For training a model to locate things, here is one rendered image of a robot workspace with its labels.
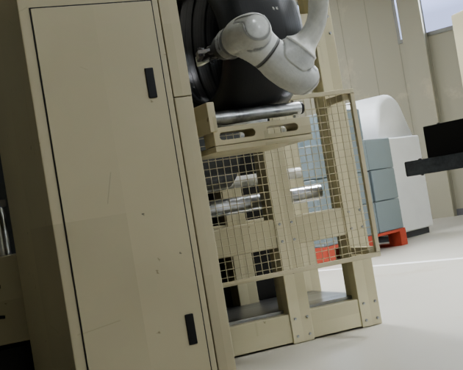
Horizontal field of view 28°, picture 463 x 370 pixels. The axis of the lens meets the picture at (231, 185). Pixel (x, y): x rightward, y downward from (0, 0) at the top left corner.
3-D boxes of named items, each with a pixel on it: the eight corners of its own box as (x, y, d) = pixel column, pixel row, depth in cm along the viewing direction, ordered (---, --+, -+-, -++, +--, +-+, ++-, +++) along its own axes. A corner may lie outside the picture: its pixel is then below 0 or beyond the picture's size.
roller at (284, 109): (206, 110, 304) (205, 122, 306) (211, 115, 300) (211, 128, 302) (299, 99, 317) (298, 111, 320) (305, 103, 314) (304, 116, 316)
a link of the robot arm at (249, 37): (211, 43, 251) (248, 72, 255) (233, 30, 237) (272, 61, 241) (231, 13, 254) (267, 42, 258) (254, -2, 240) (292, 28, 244)
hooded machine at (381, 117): (397, 241, 857) (372, 93, 859) (345, 247, 897) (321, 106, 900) (436, 230, 911) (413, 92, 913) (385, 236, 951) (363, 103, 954)
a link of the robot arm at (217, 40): (218, 25, 253) (210, 30, 258) (223, 57, 253) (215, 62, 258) (248, 22, 256) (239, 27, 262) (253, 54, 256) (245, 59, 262)
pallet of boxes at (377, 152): (331, 252, 858) (310, 123, 860) (408, 244, 806) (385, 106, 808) (249, 273, 766) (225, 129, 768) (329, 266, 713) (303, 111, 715)
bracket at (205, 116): (210, 132, 296) (205, 102, 297) (170, 147, 333) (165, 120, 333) (220, 131, 298) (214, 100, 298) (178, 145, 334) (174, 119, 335)
